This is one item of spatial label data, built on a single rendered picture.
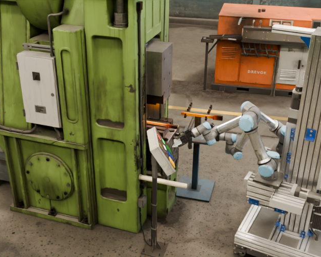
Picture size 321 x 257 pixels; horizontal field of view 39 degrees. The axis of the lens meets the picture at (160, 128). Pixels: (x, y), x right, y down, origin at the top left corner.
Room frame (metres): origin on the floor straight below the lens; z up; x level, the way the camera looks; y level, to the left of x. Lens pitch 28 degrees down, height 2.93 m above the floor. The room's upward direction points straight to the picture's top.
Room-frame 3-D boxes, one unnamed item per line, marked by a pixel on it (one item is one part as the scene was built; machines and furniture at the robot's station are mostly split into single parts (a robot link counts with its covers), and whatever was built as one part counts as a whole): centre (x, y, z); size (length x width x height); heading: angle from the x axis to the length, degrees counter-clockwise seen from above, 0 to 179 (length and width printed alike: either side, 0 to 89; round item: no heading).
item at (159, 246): (3.17, 0.05, 0.05); 0.22 x 0.22 x 0.09; 71
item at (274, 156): (3.16, -0.92, 0.98); 0.13 x 0.12 x 0.14; 153
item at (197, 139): (4.13, -0.39, 0.71); 0.40 x 0.30 x 0.02; 165
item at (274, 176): (3.17, -0.93, 0.87); 0.15 x 0.15 x 0.10
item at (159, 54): (3.83, 0.13, 1.56); 0.42 x 0.39 x 0.40; 71
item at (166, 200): (3.85, 0.14, 0.23); 0.55 x 0.37 x 0.47; 71
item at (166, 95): (3.79, 0.14, 1.32); 0.42 x 0.20 x 0.10; 71
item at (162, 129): (3.79, 0.14, 0.96); 0.42 x 0.20 x 0.09; 71
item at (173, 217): (3.71, -0.10, 0.01); 0.58 x 0.39 x 0.01; 161
